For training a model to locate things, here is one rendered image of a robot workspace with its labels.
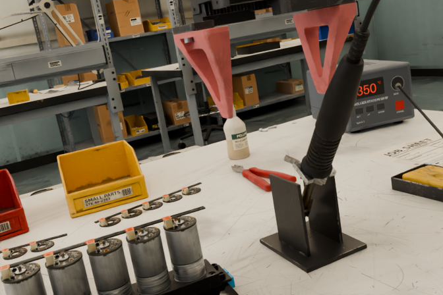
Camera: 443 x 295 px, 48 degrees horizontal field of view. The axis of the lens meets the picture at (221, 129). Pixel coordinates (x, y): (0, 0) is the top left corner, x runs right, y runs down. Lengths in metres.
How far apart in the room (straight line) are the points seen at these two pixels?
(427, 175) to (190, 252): 0.28
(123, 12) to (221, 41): 4.16
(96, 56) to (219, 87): 2.29
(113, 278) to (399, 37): 6.08
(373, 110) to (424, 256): 0.41
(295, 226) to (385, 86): 0.43
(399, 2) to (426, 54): 0.70
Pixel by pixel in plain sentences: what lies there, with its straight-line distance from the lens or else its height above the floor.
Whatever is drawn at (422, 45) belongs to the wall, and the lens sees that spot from 6.13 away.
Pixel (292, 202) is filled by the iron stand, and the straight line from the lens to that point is 0.41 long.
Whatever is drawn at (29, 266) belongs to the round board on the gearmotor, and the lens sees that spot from 0.37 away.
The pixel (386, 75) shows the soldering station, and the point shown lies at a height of 0.83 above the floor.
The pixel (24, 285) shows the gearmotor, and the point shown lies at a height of 0.81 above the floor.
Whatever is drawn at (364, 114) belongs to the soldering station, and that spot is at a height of 0.78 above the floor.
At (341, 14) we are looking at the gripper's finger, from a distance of 0.42.
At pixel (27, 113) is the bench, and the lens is 2.68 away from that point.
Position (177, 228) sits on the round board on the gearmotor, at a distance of 0.36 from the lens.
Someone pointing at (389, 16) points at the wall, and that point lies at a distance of 6.41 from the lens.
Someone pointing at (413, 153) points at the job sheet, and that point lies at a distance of 0.67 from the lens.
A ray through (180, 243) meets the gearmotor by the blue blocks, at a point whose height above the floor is 0.80.
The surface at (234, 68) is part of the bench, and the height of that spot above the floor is 0.69.
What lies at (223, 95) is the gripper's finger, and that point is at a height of 0.90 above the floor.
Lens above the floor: 0.95
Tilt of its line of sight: 12 degrees down
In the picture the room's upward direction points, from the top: 10 degrees counter-clockwise
